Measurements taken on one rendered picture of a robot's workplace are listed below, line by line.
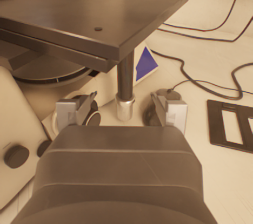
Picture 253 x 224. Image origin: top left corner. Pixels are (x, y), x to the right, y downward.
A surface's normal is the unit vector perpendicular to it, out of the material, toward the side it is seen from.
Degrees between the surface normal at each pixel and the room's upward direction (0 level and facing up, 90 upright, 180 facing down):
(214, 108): 0
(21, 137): 90
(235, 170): 0
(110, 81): 81
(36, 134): 90
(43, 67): 0
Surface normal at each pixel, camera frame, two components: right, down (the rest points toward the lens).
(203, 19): -0.48, 0.58
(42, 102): 0.01, -0.75
